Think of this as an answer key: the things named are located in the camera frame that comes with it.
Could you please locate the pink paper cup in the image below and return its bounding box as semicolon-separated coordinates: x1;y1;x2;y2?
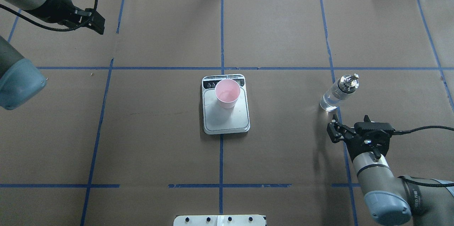
215;79;240;109

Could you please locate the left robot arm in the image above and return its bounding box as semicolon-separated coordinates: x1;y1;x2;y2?
0;0;105;111

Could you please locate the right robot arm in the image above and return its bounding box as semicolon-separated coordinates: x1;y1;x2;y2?
327;114;454;226

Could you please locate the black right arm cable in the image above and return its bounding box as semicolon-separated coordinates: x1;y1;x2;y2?
392;125;454;136

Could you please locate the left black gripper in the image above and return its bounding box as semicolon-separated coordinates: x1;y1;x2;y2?
34;0;105;35

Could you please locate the silver kitchen scale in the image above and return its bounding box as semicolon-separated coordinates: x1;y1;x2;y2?
201;74;251;134

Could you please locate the clear glass sauce bottle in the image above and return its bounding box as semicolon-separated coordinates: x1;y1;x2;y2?
319;73;359;112

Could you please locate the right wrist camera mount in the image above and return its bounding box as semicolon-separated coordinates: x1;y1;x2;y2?
354;122;395;161

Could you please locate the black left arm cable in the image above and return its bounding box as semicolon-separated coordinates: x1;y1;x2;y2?
0;0;100;33

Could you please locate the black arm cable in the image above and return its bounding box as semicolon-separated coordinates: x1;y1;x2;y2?
392;125;454;136
0;0;100;33

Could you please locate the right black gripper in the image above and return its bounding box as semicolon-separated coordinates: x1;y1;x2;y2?
327;113;374;162

